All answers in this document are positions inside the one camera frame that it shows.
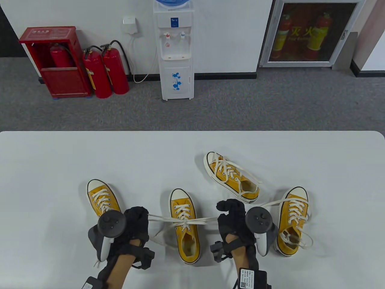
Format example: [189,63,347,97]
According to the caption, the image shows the white wall box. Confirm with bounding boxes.
[122,16,141,37]

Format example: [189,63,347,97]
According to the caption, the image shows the person's left forearm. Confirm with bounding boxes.
[104,239,144,289]

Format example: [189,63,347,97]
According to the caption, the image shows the person's right hand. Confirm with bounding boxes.
[216,199,257,252]

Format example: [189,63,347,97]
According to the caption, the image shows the white water dispenser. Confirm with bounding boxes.
[153,3,194,101]

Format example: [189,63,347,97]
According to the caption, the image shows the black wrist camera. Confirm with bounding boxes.
[210,241,230,263]
[132,247,155,269]

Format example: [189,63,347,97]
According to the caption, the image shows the person's left hand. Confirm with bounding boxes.
[120,206,150,250]

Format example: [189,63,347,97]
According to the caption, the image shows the person's right forearm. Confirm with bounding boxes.
[226,235,260,289]

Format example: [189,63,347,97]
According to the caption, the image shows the white power cable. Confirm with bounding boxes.
[128,35,158,84]

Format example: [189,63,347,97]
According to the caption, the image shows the black labelled box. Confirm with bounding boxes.
[239,268,267,289]
[82,275,104,289]

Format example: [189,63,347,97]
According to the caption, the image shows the red fire extinguisher cabinet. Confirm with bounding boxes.
[18,26,92,99]

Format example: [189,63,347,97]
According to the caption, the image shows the glass door fire cabinet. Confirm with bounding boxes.
[259,0,366,68]

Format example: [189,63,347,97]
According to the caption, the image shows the red fire extinguisher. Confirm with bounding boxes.
[83,46,112,99]
[101,40,132,95]
[50,43,74,68]

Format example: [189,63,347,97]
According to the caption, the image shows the grey tracking controller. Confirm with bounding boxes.
[245,206,279,257]
[88,210,127,262]

